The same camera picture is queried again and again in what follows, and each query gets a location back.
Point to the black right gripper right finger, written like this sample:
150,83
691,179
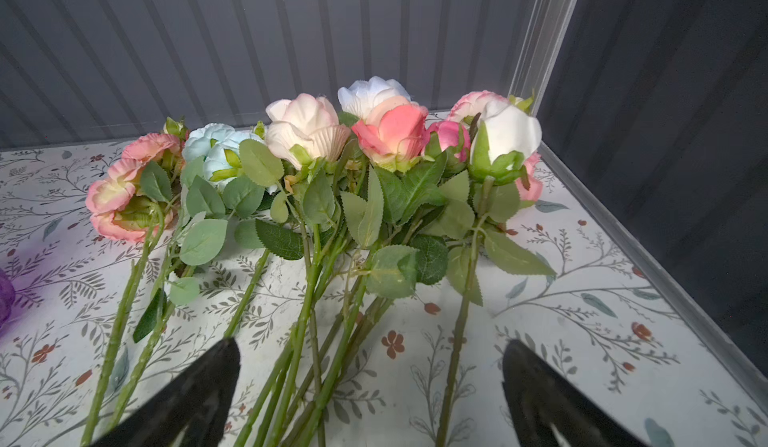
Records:
544,406

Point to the pale pink rose stem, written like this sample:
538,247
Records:
506,141

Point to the white blue rose stem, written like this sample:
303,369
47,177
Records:
362,96

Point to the purple blue glass vase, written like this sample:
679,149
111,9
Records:
7,297

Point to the magenta rose stem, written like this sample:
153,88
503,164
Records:
452,134

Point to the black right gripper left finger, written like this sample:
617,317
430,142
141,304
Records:
193,407

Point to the cream pink rose stem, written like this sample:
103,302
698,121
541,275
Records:
303,139

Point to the pink peony flower stem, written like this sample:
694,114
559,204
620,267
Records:
133,203

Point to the floral table mat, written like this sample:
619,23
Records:
597,320

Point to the pink coral rose stem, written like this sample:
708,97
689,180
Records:
379,183

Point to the light blue peony flower stem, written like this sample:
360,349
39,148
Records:
214,200

